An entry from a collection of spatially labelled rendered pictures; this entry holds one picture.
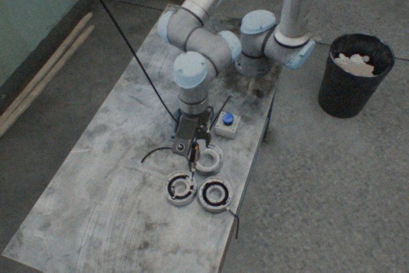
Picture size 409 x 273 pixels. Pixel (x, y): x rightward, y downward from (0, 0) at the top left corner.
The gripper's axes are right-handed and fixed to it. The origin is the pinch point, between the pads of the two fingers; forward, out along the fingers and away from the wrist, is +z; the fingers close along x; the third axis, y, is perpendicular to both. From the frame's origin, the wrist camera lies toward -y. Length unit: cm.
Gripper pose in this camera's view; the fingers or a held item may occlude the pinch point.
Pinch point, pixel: (195, 149)
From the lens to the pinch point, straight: 106.1
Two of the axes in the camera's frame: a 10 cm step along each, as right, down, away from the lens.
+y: 3.2, -7.8, 5.3
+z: 0.4, 5.7, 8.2
